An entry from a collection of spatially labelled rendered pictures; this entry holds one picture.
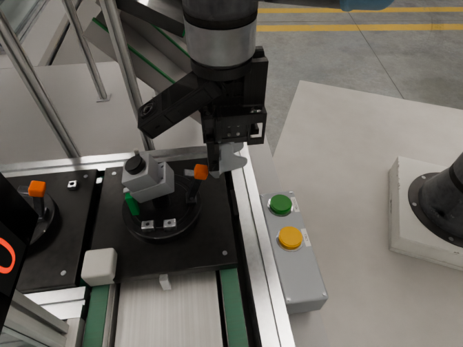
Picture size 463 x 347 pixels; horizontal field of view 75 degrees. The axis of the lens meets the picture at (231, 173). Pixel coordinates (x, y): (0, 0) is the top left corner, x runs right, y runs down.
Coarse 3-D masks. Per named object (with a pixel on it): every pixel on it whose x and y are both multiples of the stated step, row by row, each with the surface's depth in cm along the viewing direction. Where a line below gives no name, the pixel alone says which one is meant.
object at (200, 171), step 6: (198, 168) 48; (204, 168) 49; (186, 174) 48; (192, 174) 49; (198, 174) 48; (204, 174) 48; (192, 180) 51; (198, 180) 50; (192, 186) 51; (198, 186) 51; (192, 192) 52; (192, 198) 53
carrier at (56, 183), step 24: (48, 192) 58; (72, 192) 58; (96, 192) 60; (48, 216) 52; (72, 216) 55; (48, 240) 51; (72, 240) 51; (24, 264) 49; (48, 264) 49; (72, 264) 49; (24, 288) 46; (48, 288) 47
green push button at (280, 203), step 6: (276, 198) 57; (282, 198) 57; (288, 198) 57; (270, 204) 56; (276, 204) 56; (282, 204) 56; (288, 204) 56; (276, 210) 55; (282, 210) 55; (288, 210) 55
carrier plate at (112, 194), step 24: (120, 168) 62; (192, 168) 62; (120, 192) 58; (216, 192) 58; (120, 216) 55; (216, 216) 55; (96, 240) 51; (120, 240) 51; (192, 240) 51; (216, 240) 51; (120, 264) 49; (144, 264) 49; (168, 264) 49; (192, 264) 49; (216, 264) 49
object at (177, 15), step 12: (120, 0) 48; (132, 0) 48; (144, 0) 54; (156, 0) 56; (168, 0) 58; (180, 0) 60; (132, 12) 50; (144, 12) 50; (156, 12) 50; (168, 12) 55; (180, 12) 57; (156, 24) 51; (168, 24) 51; (180, 24) 51; (180, 36) 52
